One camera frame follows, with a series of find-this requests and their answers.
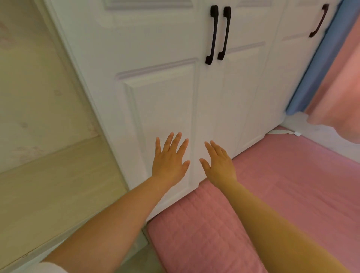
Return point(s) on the person's left thumb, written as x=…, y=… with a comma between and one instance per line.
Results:
x=186, y=165

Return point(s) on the person's right hand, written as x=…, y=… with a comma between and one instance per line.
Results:
x=222, y=168

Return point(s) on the person's right forearm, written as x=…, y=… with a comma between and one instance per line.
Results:
x=270, y=225

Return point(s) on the white wardrobe door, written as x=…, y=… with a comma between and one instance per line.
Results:
x=242, y=98
x=284, y=70
x=157, y=84

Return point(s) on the pink curtain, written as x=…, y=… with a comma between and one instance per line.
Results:
x=340, y=84

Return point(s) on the person's left little finger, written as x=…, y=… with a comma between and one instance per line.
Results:
x=157, y=144

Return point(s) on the person's left forearm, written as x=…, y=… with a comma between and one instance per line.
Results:
x=112, y=225

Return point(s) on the person's left hand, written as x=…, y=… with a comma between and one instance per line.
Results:
x=168, y=166

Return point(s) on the person's right middle finger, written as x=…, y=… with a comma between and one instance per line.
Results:
x=216, y=146

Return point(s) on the pink quilted mattress pad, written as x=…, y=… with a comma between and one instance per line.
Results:
x=295, y=182

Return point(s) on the white fabric tag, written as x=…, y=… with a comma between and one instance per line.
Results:
x=287, y=132

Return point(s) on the white sleeve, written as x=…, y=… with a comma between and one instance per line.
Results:
x=53, y=268

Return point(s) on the person's right thumb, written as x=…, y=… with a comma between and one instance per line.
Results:
x=204, y=164

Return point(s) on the person's left middle finger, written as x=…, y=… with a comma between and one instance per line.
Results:
x=177, y=140

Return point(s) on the blue curtain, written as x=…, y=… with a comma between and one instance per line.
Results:
x=315, y=62

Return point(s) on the white wardrobe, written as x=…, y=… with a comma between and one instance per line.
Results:
x=157, y=84

